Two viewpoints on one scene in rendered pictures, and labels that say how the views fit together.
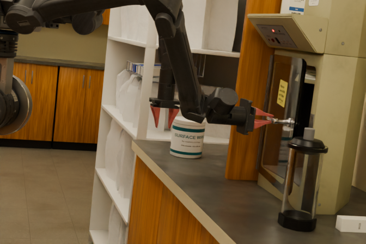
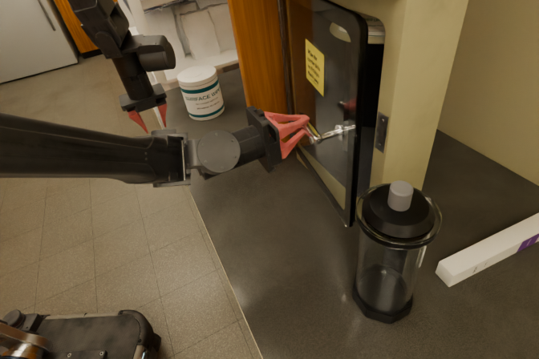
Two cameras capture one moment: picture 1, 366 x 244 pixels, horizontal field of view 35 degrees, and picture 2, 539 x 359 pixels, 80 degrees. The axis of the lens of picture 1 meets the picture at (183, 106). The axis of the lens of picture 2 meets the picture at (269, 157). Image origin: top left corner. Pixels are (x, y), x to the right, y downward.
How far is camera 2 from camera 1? 129 cm
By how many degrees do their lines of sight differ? 32
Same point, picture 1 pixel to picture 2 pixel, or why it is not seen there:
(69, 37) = not seen: outside the picture
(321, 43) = not seen: outside the picture
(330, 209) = not seen: hidden behind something
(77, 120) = not seen: hidden behind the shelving
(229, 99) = (220, 158)
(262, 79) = (272, 22)
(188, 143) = (204, 104)
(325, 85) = (410, 58)
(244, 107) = (256, 128)
